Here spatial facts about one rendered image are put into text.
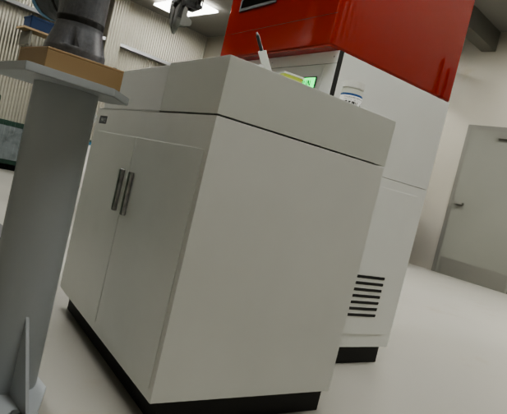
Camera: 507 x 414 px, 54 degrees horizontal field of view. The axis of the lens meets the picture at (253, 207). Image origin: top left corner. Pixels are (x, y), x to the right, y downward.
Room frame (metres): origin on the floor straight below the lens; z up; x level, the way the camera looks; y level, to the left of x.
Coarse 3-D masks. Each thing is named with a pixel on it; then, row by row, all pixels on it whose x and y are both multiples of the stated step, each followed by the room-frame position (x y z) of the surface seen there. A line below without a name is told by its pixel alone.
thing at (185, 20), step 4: (176, 8) 1.64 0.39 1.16; (184, 8) 1.64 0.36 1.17; (176, 12) 1.63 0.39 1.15; (184, 12) 1.64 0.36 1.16; (176, 16) 1.62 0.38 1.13; (184, 16) 1.64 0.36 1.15; (176, 20) 1.62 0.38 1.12; (180, 20) 1.63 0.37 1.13; (184, 20) 1.65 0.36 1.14; (188, 20) 1.65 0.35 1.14; (172, 24) 1.64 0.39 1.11; (176, 24) 1.63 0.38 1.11; (180, 24) 1.64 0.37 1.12; (184, 24) 1.65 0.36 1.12; (188, 24) 1.66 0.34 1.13; (172, 28) 1.64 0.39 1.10; (176, 28) 1.64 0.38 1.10
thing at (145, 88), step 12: (132, 72) 1.75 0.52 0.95; (144, 72) 1.66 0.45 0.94; (156, 72) 1.57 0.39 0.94; (132, 84) 1.73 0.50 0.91; (144, 84) 1.64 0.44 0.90; (156, 84) 1.56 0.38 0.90; (132, 96) 1.71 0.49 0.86; (144, 96) 1.62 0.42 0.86; (156, 96) 1.54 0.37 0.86; (120, 108) 1.79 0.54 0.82; (132, 108) 1.69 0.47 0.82; (144, 108) 1.60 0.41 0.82; (156, 108) 1.52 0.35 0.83
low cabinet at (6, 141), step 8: (0, 120) 6.92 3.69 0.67; (0, 128) 6.93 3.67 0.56; (8, 128) 7.00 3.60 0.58; (16, 128) 7.08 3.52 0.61; (0, 136) 6.95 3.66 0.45; (8, 136) 7.02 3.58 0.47; (16, 136) 7.09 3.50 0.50; (0, 144) 6.96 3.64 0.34; (8, 144) 7.03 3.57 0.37; (16, 144) 7.11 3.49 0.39; (0, 152) 6.98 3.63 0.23; (8, 152) 7.05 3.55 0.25; (16, 152) 7.12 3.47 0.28; (0, 160) 7.00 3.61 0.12; (8, 160) 7.07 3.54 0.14; (8, 168) 7.12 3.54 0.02
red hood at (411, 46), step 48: (240, 0) 2.43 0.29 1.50; (288, 0) 2.09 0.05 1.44; (336, 0) 1.85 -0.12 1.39; (384, 0) 1.95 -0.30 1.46; (432, 0) 2.10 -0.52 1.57; (240, 48) 2.34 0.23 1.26; (288, 48) 2.03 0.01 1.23; (336, 48) 1.86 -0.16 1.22; (384, 48) 1.98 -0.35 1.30; (432, 48) 2.14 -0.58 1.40
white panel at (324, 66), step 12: (252, 60) 2.33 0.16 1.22; (276, 60) 2.17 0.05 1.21; (288, 60) 2.10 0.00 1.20; (300, 60) 2.04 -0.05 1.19; (312, 60) 1.97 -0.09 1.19; (324, 60) 1.92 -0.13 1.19; (336, 60) 1.86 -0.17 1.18; (300, 72) 2.02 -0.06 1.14; (312, 72) 1.96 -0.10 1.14; (324, 72) 1.90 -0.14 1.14; (336, 72) 1.86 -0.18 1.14; (324, 84) 1.89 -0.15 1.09; (336, 84) 1.87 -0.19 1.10
